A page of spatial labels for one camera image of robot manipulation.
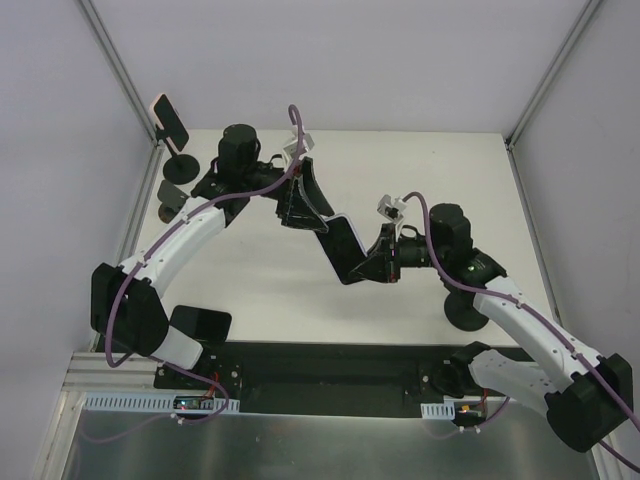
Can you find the black phone lilac case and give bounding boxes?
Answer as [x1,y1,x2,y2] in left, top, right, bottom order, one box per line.
[316,214,367,285]

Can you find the black round base phone stand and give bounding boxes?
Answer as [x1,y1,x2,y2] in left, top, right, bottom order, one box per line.
[444,292,489,332]

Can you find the black clamp phone stand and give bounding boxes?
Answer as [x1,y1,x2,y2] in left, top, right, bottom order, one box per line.
[156,127,200,185]

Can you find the wooden base wedge phone stand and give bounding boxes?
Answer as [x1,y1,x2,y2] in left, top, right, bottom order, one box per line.
[157,180,191,224]

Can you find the black phone pink case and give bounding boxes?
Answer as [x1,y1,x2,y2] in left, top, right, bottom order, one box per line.
[150,93,189,152]

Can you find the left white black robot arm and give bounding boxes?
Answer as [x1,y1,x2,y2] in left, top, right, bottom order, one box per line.
[90,124,333,389]

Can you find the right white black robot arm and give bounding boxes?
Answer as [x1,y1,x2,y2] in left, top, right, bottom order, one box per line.
[349,196,639,452]

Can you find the black phone dark case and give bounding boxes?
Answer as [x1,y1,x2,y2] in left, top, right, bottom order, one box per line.
[170,305,232,344]

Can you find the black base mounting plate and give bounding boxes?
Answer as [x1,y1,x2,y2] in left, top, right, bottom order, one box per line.
[152,339,536,415]

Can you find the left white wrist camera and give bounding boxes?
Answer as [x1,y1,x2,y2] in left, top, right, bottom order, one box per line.
[282,132,315,167]

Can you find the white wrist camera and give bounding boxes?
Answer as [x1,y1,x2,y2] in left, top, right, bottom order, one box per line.
[282,132,315,167]
[377,194,407,234]

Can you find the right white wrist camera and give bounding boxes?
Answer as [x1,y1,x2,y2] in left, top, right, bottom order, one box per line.
[377,194,407,234]

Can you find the right white cable duct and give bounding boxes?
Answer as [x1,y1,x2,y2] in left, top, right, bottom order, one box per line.
[420,401,456,421]

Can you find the white cable duct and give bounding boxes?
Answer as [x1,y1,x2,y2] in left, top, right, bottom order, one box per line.
[420,401,456,421]
[84,393,240,415]

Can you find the right aluminium frame post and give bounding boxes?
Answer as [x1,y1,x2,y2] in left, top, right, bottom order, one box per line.
[505,0,606,152]

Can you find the aluminium frame post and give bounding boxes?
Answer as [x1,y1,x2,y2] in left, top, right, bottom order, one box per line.
[505,0,606,152]
[74,0,158,146]

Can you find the left aluminium frame post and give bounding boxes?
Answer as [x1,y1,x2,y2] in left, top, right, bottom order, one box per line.
[74,0,158,146]

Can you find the left white cable duct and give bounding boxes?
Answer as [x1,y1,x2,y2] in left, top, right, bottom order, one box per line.
[84,393,240,415]

